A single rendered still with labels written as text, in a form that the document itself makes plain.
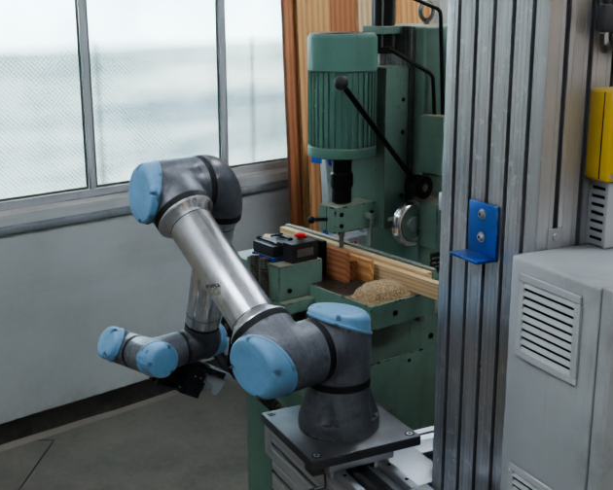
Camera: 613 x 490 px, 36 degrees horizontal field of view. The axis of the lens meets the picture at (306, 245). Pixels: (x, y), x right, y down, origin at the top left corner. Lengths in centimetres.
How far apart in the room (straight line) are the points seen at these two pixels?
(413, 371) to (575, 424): 116
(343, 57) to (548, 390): 118
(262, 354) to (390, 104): 104
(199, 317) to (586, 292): 98
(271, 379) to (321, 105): 96
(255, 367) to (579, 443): 55
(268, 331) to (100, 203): 206
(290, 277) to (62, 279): 145
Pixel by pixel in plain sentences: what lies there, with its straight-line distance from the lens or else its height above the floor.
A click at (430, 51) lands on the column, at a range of 247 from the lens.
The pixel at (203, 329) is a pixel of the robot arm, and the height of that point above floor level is 90.
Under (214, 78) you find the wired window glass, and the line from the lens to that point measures 392.
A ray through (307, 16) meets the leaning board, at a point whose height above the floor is 152.
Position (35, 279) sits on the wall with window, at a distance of 354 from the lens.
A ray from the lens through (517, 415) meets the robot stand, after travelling 146.
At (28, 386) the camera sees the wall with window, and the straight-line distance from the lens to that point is 365.
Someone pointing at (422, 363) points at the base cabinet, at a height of 67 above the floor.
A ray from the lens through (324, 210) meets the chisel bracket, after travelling 245.
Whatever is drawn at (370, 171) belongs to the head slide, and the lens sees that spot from 250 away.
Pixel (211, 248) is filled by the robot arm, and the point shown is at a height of 115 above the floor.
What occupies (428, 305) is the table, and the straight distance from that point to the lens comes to 232.
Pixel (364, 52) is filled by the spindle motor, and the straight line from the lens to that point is 235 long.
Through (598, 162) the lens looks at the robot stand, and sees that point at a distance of 144.
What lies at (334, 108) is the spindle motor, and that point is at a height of 133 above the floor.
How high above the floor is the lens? 159
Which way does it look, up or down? 15 degrees down
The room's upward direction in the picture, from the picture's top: straight up
